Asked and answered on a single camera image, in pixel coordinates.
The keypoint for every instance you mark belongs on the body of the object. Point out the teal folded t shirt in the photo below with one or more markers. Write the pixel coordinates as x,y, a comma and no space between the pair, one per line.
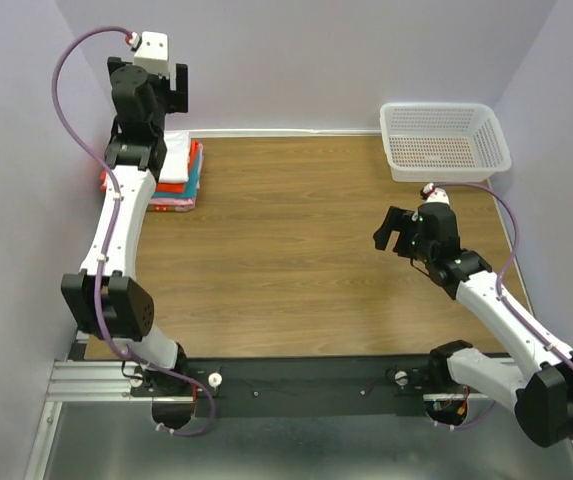
191,187

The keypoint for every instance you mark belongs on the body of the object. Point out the pink folded t shirt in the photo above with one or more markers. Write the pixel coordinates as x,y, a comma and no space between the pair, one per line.
166,204

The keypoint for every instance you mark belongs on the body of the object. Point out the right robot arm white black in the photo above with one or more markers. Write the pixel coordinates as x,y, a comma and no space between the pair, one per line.
537,387

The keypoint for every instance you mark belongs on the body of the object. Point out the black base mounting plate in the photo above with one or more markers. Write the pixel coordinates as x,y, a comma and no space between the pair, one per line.
299,387

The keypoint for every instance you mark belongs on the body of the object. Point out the white back edge strip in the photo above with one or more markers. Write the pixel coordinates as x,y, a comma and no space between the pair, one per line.
280,133

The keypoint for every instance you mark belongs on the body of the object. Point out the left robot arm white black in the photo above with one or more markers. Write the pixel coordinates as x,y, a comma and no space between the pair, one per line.
104,296

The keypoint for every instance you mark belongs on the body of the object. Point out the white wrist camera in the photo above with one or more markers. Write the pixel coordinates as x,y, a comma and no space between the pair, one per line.
432,193
150,52

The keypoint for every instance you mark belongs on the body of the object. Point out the white t shirt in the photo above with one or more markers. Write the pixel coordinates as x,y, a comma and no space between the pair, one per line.
175,169

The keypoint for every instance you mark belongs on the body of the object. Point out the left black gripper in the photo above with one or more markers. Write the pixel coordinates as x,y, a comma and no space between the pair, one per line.
177,99

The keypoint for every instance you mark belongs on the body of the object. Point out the aluminium frame rail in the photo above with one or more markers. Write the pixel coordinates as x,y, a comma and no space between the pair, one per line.
263,285

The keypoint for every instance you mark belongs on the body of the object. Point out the orange folded t shirt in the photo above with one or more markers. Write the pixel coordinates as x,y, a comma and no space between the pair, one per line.
181,169

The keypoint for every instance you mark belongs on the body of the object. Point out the white plastic basket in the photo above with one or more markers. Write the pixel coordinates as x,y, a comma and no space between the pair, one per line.
443,142

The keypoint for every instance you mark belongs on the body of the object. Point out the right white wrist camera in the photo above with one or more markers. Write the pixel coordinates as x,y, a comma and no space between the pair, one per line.
432,193

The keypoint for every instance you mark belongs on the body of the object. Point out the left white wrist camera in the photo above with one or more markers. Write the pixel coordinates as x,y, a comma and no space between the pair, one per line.
150,52

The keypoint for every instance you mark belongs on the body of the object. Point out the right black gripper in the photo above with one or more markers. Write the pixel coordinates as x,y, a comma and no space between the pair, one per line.
395,219

